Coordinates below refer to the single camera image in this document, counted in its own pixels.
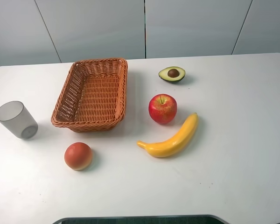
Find yellow banana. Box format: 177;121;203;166
137;113;199;158

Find brown wicker basket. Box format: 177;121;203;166
51;58;128;133

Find red apple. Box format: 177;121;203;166
148;94;177;125

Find halved avocado with pit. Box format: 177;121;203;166
158;66;186;83

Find round brown bread bun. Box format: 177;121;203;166
64;142;93;171

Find grey translucent plastic cup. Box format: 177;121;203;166
0;101;38;139

